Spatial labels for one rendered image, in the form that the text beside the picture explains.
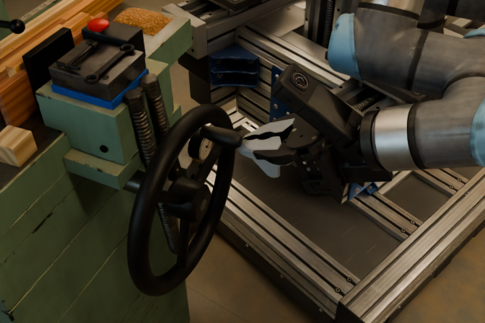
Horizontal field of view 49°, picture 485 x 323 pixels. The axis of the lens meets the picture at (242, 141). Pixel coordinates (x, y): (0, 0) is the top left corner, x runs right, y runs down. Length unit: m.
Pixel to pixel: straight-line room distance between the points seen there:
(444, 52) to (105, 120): 0.43
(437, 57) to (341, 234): 0.96
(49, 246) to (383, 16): 0.57
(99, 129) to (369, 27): 0.37
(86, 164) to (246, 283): 0.98
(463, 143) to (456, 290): 1.23
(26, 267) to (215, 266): 0.95
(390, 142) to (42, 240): 0.51
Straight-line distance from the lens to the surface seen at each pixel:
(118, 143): 0.74
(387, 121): 0.61
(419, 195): 1.70
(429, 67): 0.65
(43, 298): 0.91
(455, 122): 0.58
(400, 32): 0.66
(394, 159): 0.61
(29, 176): 0.77
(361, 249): 1.51
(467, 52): 0.66
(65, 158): 0.80
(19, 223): 0.79
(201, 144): 1.07
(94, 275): 1.01
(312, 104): 0.62
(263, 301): 1.64
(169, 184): 0.79
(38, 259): 0.85
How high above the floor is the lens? 1.39
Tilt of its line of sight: 41 degrees down
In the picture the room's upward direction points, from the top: straight up
